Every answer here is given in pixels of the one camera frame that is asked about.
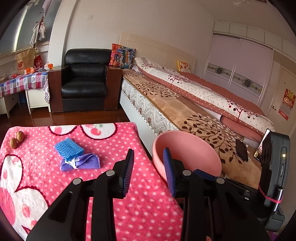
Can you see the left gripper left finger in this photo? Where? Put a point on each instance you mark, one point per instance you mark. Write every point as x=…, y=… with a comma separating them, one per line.
x=123, y=171

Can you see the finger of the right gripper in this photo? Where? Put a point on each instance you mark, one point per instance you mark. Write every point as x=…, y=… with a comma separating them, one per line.
x=205, y=175

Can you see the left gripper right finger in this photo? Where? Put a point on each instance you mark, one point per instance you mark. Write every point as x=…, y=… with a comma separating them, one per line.
x=176, y=174

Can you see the purple cloth wrapper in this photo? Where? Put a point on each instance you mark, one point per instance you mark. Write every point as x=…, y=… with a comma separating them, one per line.
x=85, y=161

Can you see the blue foam net sleeve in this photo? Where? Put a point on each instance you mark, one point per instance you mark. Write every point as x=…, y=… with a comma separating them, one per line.
x=68, y=149

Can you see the pink plastic trash bin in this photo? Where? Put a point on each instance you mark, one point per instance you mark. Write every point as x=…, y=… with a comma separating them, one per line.
x=193, y=151

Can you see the black phone on bed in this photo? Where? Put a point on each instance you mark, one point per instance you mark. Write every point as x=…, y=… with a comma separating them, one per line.
x=241, y=150

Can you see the white red dotted quilt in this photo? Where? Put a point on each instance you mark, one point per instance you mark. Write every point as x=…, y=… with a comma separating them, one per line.
x=236, y=113

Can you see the bed with brown leaf blanket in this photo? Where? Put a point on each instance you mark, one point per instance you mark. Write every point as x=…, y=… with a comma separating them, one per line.
x=157, y=109

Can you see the black leather armchair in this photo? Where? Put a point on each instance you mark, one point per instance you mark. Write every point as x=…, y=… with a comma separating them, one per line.
x=85, y=82

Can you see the yellow red pillow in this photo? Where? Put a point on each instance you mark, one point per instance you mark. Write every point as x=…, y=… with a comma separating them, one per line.
x=183, y=67

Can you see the colourful comic cushion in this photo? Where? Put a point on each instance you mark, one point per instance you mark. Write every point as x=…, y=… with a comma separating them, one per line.
x=121, y=56

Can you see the checked tablecloth table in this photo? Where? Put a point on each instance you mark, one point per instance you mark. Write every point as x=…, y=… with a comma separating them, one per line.
x=35, y=86

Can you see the white wardrobe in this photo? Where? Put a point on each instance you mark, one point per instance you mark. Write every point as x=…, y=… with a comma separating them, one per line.
x=241, y=59

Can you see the orange box on table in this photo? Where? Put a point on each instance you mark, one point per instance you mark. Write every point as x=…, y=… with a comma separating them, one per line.
x=30, y=70

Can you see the red gift bag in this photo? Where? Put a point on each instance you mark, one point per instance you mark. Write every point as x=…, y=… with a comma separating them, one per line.
x=38, y=63

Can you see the brown paper bag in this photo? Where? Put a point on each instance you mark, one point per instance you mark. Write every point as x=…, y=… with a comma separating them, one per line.
x=25, y=59

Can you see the coat rack with clothes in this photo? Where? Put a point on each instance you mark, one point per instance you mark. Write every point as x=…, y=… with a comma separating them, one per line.
x=40, y=27

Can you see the white ceiling fan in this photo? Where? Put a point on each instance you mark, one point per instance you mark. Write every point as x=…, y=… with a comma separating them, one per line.
x=239, y=2

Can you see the black camera phone mount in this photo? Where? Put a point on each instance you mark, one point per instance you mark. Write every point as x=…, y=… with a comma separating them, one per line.
x=274, y=159

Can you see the red wall calendar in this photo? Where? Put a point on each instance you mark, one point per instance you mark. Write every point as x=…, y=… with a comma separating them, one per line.
x=287, y=104

